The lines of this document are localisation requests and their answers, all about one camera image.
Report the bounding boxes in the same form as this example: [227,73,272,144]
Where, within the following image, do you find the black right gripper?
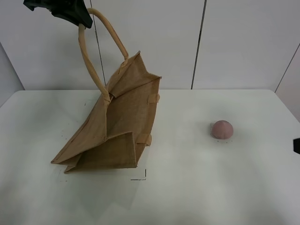
[293,138,300,154]

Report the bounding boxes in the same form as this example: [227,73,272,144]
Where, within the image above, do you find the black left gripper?
[23,0,93,28]

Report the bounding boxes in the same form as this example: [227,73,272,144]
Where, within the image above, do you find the brown linen tote bag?
[52,8,161,173]

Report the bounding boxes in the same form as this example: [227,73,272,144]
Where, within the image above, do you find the pink peach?
[210,120,234,140]

